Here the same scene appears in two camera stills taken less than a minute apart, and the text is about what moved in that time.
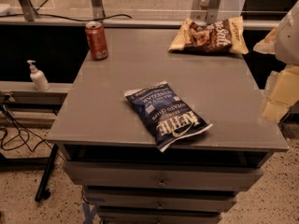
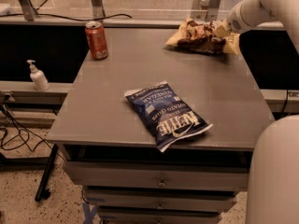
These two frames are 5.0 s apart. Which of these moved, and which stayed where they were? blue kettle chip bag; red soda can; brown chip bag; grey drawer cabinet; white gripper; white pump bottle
Moved: white gripper; brown chip bag
Stayed: white pump bottle; blue kettle chip bag; grey drawer cabinet; red soda can
